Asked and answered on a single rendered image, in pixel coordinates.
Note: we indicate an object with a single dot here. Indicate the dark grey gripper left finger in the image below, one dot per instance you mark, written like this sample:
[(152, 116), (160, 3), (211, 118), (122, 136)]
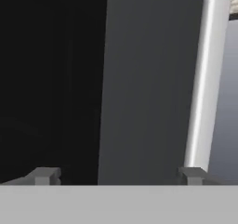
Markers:
[(43, 175)]

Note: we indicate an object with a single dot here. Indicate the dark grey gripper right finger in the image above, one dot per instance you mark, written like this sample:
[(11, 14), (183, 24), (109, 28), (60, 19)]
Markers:
[(192, 175)]

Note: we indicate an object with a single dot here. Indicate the dark grey microwave door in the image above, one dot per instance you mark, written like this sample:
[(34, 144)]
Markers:
[(148, 85)]

